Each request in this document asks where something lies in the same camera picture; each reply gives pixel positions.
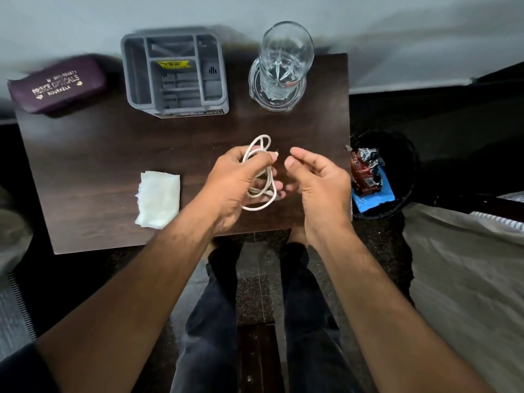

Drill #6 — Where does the person's right trouser leg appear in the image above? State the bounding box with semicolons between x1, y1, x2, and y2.
280;241;366;393

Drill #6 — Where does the grey ribbed mat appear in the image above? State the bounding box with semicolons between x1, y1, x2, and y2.
0;272;37;361

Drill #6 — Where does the person's right foot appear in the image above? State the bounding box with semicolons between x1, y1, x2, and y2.
286;226;309;247

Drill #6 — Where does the white cable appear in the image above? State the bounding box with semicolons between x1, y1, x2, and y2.
241;134;280;212

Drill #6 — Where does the clear drinking glass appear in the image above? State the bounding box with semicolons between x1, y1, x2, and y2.
258;21;315;101

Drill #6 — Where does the dark wooden seat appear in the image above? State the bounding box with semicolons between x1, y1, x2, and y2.
237;322;285;393

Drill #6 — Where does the person's trouser leg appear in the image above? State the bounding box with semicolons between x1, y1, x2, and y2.
280;241;366;393
169;240;243;393

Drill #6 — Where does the red crumpled wrapper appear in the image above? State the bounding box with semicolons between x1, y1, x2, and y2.
350;148;385;197

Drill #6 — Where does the purple spectacle case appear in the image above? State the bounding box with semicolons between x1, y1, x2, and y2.
7;55;108;115

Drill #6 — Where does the beige bed sheet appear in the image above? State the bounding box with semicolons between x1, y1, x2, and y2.
402;201;524;393

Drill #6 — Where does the striped white pillow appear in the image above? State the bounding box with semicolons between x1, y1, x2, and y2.
469;191;524;234

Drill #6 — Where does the white folded tissue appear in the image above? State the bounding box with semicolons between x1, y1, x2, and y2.
135;171;181;230

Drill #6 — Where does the clear glass coaster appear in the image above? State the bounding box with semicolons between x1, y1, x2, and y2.
248;57;308;112

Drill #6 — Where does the person's right forearm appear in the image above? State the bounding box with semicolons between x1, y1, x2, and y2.
308;223;496;393

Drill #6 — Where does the grey plastic organizer tray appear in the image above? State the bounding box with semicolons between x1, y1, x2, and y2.
120;27;230;119

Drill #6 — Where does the black waste bin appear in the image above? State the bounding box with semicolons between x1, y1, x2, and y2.
350;129;419;221

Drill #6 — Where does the person's left hand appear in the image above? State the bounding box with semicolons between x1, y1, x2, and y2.
200;145;285;236

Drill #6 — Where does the person's right hand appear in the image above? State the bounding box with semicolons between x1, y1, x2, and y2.
284;147;355;243

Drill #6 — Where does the person's left forearm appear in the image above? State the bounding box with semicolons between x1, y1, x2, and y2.
34;200;225;393

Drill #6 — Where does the blue paper scrap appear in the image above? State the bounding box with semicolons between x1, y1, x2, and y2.
352;165;396;214

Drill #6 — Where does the person's left trouser leg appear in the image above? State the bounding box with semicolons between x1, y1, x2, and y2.
169;240;243;393

